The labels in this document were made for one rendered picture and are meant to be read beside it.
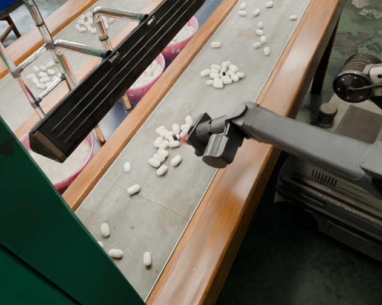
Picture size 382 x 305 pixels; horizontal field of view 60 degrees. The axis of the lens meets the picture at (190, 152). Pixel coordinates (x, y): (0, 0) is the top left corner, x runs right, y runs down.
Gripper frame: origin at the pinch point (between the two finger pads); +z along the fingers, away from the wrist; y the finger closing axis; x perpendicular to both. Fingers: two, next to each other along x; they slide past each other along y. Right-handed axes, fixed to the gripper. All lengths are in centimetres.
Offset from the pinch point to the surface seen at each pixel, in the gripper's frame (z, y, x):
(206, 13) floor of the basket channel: 38, -86, -11
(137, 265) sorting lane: 1.6, 33.4, 8.6
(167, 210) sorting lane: 2.3, 17.7, 8.3
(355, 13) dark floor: 39, -229, 79
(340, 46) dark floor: 39, -181, 78
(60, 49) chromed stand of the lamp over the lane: 1.4, 6.1, -37.2
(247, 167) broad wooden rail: -10.2, -1.9, 15.9
